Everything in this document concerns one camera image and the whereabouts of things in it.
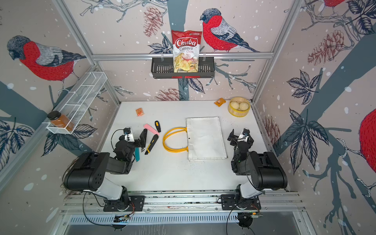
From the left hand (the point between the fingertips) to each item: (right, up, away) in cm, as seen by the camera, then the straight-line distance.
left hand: (137, 129), depth 91 cm
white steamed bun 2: (+75, +15, +20) cm, 79 cm away
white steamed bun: (+68, +17, +20) cm, 73 cm away
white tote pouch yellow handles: (+44, -8, +6) cm, 45 cm away
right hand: (+65, -1, -1) cm, 65 cm away
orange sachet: (+59, +20, +30) cm, 69 cm away
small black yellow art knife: (+10, +1, +14) cm, 17 cm away
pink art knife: (+3, 0, +13) cm, 14 cm away
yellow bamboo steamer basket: (+70, +10, +19) cm, 73 cm away
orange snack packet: (-7, +11, +23) cm, 26 cm away
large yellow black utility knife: (+8, -10, +4) cm, 14 cm away
